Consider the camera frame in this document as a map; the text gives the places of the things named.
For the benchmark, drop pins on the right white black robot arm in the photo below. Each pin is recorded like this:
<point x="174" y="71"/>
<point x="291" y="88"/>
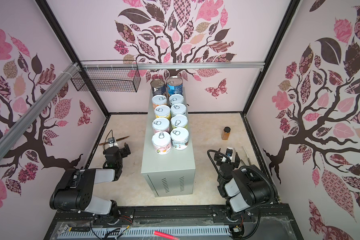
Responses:
<point x="244" y="187"/>

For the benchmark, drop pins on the metal tongs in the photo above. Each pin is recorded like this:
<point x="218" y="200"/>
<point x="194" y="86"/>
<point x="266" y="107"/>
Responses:
<point x="246" y="160"/>

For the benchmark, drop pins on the amber jar black lid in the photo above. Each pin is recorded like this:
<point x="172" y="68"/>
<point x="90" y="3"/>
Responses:
<point x="226" y="133"/>

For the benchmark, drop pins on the copper table knife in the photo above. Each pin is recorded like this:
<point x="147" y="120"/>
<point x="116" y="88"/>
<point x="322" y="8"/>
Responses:
<point x="101" y="144"/>

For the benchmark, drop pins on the black wire basket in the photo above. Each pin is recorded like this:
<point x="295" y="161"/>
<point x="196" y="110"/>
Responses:
<point x="118" y="77"/>

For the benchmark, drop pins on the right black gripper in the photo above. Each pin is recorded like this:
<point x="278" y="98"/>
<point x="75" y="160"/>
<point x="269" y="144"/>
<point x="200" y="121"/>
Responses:
<point x="237" y="162"/>

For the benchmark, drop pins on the pink cartoon label can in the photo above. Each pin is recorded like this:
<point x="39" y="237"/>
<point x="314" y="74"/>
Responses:
<point x="162" y="142"/>

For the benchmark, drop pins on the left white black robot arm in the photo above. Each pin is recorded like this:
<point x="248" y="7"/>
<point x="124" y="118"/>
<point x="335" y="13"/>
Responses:
<point x="74" y="192"/>

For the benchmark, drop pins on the horizontal aluminium bar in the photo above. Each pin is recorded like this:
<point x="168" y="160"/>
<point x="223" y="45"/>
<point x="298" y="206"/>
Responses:
<point x="175" y="66"/>

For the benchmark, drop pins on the grey metal cabinet counter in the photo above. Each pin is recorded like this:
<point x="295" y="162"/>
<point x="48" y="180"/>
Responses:
<point x="171" y="174"/>

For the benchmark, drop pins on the white can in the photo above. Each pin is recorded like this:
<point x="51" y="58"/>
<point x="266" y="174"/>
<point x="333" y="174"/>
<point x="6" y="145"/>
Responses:
<point x="178" y="109"/>
<point x="180" y="138"/>

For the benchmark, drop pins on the patterned can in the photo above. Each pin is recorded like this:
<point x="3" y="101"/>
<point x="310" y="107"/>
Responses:
<point x="176" y="99"/>

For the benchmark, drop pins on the dark label tin can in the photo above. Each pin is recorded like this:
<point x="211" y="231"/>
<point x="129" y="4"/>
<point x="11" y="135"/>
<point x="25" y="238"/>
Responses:
<point x="158" y="87"/>

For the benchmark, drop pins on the blue label tin can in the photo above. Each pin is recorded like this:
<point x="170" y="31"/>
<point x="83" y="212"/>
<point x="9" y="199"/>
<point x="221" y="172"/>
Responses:
<point x="174" y="85"/>

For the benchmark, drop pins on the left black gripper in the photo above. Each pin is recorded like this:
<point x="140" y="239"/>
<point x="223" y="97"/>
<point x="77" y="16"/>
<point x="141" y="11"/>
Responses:
<point x="124" y="152"/>

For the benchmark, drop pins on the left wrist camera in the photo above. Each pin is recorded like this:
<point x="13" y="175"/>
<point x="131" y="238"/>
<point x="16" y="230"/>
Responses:
<point x="112" y="142"/>

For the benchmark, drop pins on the green label tin can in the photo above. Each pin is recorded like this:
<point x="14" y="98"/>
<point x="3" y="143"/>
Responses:
<point x="179" y="121"/>

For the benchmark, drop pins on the diagonal aluminium bar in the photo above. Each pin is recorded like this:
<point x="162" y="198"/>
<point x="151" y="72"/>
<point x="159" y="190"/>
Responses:
<point x="20" y="127"/>

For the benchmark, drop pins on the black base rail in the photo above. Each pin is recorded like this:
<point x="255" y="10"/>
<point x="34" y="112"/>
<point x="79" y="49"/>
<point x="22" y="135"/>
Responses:
<point x="210" y="222"/>

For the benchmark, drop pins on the yellow label tin can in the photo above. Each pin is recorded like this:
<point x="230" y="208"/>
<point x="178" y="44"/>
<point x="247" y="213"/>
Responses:
<point x="163" y="111"/>

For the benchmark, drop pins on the orange label can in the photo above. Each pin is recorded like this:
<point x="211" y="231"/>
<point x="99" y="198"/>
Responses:
<point x="159" y="100"/>

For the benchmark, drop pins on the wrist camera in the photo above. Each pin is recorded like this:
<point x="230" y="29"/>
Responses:
<point x="230" y="152"/>
<point x="112" y="142"/>

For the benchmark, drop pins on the pink marker pen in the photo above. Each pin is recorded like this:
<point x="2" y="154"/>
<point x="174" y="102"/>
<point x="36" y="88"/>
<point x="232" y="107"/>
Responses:
<point x="166" y="236"/>

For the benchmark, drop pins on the pink label tin can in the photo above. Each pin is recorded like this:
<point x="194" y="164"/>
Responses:
<point x="161" y="125"/>

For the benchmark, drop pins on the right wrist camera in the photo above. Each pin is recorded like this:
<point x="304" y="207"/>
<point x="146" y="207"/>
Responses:
<point x="230" y="152"/>

